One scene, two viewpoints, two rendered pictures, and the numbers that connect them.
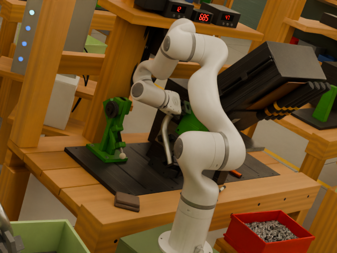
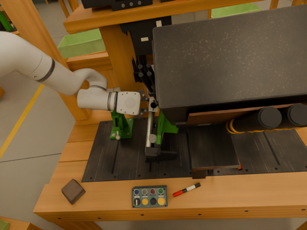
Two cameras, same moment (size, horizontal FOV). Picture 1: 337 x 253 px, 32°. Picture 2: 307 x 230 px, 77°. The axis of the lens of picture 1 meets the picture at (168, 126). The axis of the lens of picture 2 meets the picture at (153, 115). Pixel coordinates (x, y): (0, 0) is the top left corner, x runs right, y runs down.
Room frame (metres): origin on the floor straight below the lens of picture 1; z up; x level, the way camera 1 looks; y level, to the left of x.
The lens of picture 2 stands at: (2.18, -0.59, 1.75)
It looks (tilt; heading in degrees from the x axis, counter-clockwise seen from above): 44 degrees down; 60
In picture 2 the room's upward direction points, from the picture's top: 13 degrees counter-clockwise
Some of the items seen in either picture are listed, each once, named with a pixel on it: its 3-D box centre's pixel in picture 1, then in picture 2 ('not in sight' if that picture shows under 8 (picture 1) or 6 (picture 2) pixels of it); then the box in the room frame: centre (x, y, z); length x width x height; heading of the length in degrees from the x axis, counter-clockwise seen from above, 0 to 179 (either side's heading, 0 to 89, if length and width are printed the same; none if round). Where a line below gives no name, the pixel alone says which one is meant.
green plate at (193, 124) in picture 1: (199, 117); (168, 115); (2.53, -0.12, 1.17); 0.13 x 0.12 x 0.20; 139
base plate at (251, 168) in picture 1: (182, 163); (187, 141); (2.63, -0.12, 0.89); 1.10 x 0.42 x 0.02; 139
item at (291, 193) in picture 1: (218, 206); (193, 198); (2.45, -0.33, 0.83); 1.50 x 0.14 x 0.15; 139
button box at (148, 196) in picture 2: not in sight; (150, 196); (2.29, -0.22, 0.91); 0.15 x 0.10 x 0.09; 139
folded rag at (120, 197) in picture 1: (127, 201); (72, 190); (2.03, 0.05, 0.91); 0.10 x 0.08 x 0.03; 99
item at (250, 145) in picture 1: (222, 131); (206, 127); (2.62, -0.25, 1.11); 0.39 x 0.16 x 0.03; 49
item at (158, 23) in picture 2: (172, 41); (152, 31); (2.68, 0.11, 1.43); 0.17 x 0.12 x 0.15; 139
